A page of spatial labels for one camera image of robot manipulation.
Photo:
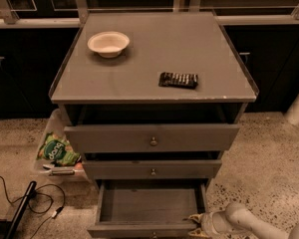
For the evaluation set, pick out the black flat bar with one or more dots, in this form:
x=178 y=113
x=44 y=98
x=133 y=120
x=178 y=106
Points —
x=13 y=224

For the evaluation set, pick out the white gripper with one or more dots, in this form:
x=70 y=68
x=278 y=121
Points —
x=207 y=223

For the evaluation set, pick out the dark snack bar wrapper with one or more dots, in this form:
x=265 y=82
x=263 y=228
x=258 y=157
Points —
x=178 y=80

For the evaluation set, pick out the grey bottom drawer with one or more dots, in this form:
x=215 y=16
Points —
x=151 y=209

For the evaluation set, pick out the grey drawer cabinet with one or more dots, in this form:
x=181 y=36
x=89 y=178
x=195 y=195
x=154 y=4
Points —
x=93 y=90

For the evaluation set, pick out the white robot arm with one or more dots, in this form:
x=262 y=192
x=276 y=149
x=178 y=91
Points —
x=236 y=219

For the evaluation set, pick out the white paper bowl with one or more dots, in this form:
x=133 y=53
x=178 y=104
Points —
x=108 y=44

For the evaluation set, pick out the grey top drawer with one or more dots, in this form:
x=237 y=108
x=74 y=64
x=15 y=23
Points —
x=151 y=137

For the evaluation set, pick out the metal railing frame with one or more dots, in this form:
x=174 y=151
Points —
x=226 y=12

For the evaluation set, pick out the grey drawer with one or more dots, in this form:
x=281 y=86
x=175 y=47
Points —
x=151 y=137
x=151 y=209
x=152 y=169

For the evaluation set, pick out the green snack bag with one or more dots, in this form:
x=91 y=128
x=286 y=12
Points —
x=58 y=150

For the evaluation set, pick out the grey middle drawer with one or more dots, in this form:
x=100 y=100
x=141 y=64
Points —
x=152 y=169

